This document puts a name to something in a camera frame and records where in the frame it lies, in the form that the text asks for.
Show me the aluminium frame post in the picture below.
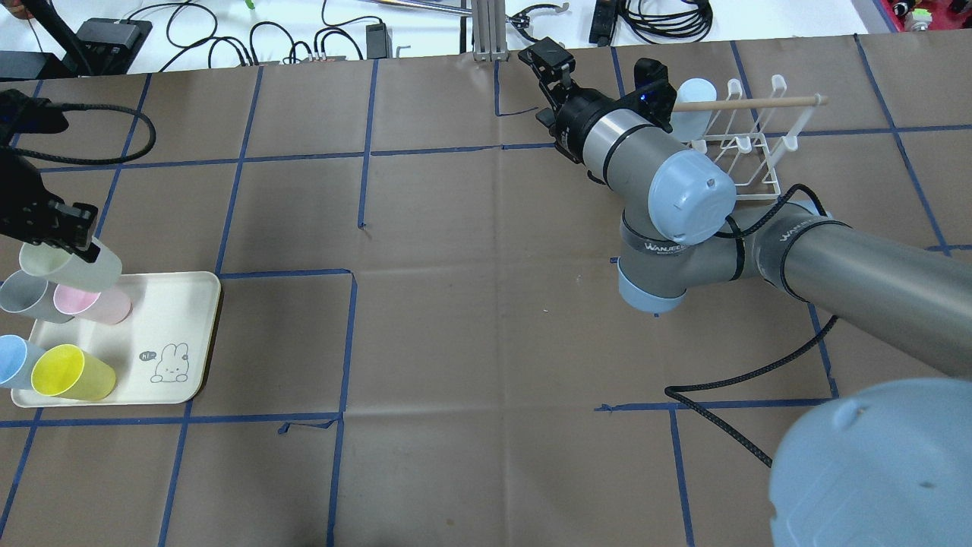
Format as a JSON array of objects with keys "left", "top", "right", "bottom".
[{"left": 471, "top": 0, "right": 510, "bottom": 62}]

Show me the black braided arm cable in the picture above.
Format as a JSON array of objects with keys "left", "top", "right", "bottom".
[{"left": 664, "top": 315, "right": 840, "bottom": 468}]

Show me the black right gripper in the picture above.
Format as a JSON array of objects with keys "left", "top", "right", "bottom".
[{"left": 518, "top": 37, "right": 615, "bottom": 163}]

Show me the yellow plastic cup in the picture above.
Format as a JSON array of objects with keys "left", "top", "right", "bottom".
[{"left": 30, "top": 345, "right": 117, "bottom": 401}]

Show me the pink plastic cup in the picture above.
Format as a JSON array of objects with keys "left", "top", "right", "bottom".
[{"left": 53, "top": 285, "right": 133, "bottom": 325}]

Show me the white wire cup rack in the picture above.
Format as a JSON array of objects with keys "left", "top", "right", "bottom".
[{"left": 674, "top": 74, "right": 829, "bottom": 201}]

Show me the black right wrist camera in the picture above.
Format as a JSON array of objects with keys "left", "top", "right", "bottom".
[{"left": 617, "top": 58, "right": 677, "bottom": 134}]

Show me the grey plastic cup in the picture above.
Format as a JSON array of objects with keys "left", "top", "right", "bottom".
[{"left": 1, "top": 270, "right": 74, "bottom": 324}]

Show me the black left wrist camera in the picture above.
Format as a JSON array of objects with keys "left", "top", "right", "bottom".
[{"left": 1, "top": 89, "right": 69, "bottom": 146}]

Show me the cream plastic tray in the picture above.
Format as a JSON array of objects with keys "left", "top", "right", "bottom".
[{"left": 29, "top": 271, "right": 222, "bottom": 406}]

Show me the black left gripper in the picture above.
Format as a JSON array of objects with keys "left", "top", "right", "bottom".
[{"left": 1, "top": 153, "right": 101, "bottom": 264}]

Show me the light blue plastic cup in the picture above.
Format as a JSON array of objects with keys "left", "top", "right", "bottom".
[{"left": 671, "top": 77, "right": 718, "bottom": 143}]

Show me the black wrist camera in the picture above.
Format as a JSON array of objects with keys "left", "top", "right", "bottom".
[
  {"left": 617, "top": 58, "right": 677, "bottom": 134},
  {"left": 1, "top": 89, "right": 69, "bottom": 146}
]

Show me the black usb hub box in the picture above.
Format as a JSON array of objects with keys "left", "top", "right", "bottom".
[{"left": 77, "top": 18, "right": 153, "bottom": 76}]

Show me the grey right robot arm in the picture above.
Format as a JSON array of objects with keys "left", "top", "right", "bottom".
[{"left": 518, "top": 38, "right": 971, "bottom": 546}]

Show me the pale green plastic cup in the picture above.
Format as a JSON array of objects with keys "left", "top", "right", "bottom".
[{"left": 18, "top": 238, "right": 124, "bottom": 293}]

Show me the black power adapter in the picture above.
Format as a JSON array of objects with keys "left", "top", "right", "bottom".
[{"left": 365, "top": 22, "right": 392, "bottom": 59}]

